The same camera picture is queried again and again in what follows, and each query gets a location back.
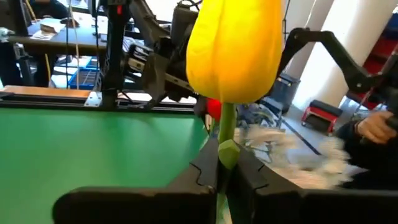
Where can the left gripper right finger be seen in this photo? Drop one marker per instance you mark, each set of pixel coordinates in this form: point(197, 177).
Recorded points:
point(311, 208)

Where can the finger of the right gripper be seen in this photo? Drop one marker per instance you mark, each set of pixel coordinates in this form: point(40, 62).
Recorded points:
point(157, 77)

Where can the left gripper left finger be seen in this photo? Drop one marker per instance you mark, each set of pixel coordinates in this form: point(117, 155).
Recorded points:
point(140, 205)

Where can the red tulip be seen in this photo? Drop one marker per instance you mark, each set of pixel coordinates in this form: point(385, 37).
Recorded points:
point(214, 109)

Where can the yellow tulip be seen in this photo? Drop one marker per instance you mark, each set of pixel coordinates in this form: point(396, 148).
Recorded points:
point(233, 46)

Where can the white flower bunch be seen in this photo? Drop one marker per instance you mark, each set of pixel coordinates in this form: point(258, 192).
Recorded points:
point(280, 146)

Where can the blue flower bunch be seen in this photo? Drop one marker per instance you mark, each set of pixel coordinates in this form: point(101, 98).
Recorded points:
point(258, 113)

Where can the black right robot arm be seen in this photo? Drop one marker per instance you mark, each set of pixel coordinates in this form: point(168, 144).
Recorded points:
point(116, 62)

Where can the person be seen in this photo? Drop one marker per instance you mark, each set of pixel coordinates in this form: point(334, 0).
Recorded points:
point(367, 161)

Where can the blue plastic crate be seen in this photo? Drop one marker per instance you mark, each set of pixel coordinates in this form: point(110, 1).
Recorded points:
point(84, 77)

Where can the red step stool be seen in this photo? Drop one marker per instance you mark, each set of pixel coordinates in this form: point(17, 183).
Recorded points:
point(320, 115)

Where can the wooden desk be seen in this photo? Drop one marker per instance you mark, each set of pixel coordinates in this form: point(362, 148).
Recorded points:
point(62, 39)

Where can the person's hand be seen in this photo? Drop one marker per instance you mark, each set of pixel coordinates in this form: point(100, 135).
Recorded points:
point(374, 127)

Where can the dark trash bin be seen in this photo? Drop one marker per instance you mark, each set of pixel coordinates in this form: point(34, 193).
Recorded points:
point(286, 91)

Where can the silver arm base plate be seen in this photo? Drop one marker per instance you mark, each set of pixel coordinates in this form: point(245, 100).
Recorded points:
point(93, 99)

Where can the black table frame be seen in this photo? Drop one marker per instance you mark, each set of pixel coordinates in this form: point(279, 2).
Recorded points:
point(46, 104)

